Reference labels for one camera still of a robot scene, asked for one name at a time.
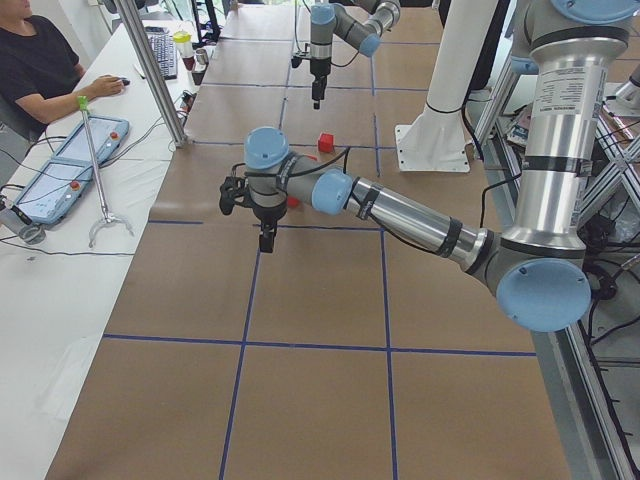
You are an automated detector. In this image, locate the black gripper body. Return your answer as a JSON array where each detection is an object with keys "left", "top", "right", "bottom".
[
  {"left": 310, "top": 57, "right": 331, "bottom": 85},
  {"left": 253, "top": 204, "right": 287, "bottom": 235}
]

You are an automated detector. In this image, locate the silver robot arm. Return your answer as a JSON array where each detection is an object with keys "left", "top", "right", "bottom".
[
  {"left": 308, "top": 0, "right": 401, "bottom": 110},
  {"left": 240, "top": 1, "right": 639, "bottom": 332}
]

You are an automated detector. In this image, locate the person's hand on mouse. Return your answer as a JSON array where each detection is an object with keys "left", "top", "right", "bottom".
[{"left": 89, "top": 75, "right": 125, "bottom": 98}]

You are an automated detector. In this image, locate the metal cup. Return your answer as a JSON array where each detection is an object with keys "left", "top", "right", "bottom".
[{"left": 194, "top": 48, "right": 209, "bottom": 67}]

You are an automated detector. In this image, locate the yellow lid bottle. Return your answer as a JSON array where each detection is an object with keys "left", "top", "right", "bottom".
[{"left": 172, "top": 30, "right": 194, "bottom": 60}]

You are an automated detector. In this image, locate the black keyboard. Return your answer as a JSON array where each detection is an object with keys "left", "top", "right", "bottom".
[{"left": 145, "top": 26, "right": 178, "bottom": 80}]

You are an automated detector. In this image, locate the upper teach pendant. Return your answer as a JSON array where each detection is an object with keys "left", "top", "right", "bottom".
[{"left": 55, "top": 115, "right": 131, "bottom": 168}]

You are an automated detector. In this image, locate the teach pendant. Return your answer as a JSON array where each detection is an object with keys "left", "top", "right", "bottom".
[
  {"left": 55, "top": 115, "right": 131, "bottom": 168},
  {"left": 15, "top": 159, "right": 93, "bottom": 225}
]

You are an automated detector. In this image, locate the stack of magazines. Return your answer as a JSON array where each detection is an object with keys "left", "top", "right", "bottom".
[{"left": 505, "top": 104, "right": 532, "bottom": 147}]

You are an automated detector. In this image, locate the lower teach pendant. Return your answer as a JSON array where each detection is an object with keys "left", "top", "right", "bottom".
[{"left": 15, "top": 159, "right": 93, "bottom": 225}]

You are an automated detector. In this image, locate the reacher grabber stick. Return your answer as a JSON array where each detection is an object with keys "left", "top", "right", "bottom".
[{"left": 77, "top": 95, "right": 134, "bottom": 248}]

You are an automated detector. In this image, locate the seated person black shirt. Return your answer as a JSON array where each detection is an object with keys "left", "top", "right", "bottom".
[{"left": 0, "top": 0, "right": 125, "bottom": 146}]

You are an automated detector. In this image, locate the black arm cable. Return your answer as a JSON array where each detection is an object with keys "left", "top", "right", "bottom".
[{"left": 279, "top": 146, "right": 361, "bottom": 211}]

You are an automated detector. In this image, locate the aluminium frame post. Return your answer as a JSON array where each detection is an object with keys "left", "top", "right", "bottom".
[{"left": 114, "top": 0, "right": 187, "bottom": 148}]

